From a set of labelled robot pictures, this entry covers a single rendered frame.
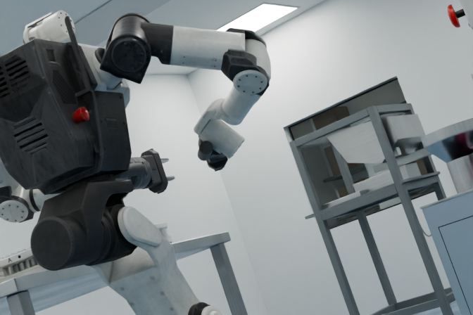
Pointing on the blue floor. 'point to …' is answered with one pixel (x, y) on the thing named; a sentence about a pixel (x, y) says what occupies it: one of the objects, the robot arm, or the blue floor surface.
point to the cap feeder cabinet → (455, 243)
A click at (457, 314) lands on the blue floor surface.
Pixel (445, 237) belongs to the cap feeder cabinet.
